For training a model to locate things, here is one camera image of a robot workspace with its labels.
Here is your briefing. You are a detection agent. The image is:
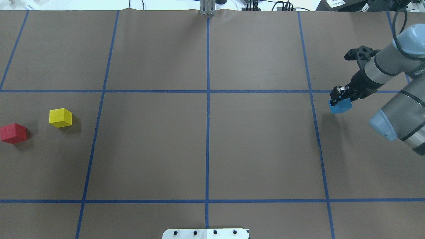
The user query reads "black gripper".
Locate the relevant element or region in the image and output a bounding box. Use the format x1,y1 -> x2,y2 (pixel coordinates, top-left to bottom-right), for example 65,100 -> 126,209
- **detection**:
330,70 -> 379,106

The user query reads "blue wooden block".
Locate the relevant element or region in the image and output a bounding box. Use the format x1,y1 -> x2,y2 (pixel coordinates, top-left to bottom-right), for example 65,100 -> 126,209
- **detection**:
328,98 -> 353,115

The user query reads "yellow wooden block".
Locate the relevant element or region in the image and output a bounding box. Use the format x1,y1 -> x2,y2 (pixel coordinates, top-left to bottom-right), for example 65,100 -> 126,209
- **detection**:
49,108 -> 73,128

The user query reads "red wooden block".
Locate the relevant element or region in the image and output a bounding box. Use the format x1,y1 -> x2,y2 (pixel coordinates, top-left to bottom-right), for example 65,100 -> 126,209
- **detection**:
0,123 -> 28,144

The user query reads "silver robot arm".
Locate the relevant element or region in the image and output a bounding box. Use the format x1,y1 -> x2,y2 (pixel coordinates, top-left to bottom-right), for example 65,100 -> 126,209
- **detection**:
328,23 -> 425,156

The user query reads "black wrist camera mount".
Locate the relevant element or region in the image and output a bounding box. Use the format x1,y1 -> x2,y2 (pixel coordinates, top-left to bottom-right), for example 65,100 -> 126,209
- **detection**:
344,45 -> 381,61

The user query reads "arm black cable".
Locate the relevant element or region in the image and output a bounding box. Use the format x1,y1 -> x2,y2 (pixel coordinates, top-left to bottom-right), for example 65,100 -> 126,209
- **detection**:
392,7 -> 425,60

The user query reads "aluminium frame post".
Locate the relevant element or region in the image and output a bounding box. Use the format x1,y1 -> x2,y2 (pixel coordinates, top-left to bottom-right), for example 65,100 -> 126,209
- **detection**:
199,0 -> 216,17

